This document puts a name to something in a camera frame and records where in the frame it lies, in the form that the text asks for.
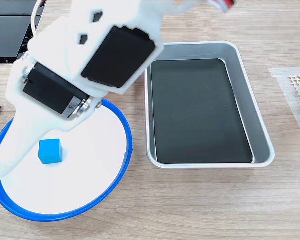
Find blue rimmed round dish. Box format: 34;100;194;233
0;98;134;223

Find blue cube block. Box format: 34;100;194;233
38;138;63;165

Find white mesh anti-slip mat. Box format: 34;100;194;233
288;74;300;118

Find white cable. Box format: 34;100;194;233
29;0;47;38

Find black tray liner mat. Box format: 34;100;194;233
149;58;255;165

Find silver metal tray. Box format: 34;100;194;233
144;41;276;170

